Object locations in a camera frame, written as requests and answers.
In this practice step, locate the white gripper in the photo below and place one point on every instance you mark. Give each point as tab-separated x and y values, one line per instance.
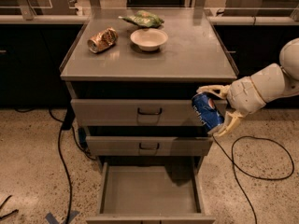
242	96

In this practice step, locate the blue pepsi can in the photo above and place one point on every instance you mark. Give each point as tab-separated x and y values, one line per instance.
207	112

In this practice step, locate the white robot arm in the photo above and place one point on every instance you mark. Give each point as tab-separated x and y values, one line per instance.
279	80

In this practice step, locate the grey drawer cabinet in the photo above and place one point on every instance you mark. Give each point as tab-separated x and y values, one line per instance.
191	57

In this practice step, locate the grey open bottom drawer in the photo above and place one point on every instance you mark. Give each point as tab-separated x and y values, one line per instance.
153	194

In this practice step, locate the grey middle drawer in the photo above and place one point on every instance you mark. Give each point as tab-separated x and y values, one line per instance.
129	146

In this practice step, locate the crushed gold soda can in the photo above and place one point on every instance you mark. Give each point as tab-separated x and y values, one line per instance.
103	40

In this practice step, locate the grey top drawer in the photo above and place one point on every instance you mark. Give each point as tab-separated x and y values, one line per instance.
132	112

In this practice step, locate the white bowl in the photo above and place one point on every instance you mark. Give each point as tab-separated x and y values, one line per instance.
149	39

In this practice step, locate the green chip bag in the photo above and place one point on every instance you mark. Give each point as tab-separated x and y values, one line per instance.
144	19

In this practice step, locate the blue floor tape cross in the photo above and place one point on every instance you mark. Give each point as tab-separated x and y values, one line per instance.
52	219

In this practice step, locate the black middle drawer handle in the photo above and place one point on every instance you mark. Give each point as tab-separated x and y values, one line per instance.
143	146

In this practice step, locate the black drawer handle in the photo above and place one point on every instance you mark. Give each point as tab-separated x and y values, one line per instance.
150	113
143	146

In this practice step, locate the black top drawer handle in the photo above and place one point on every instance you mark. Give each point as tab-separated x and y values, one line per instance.
150	113

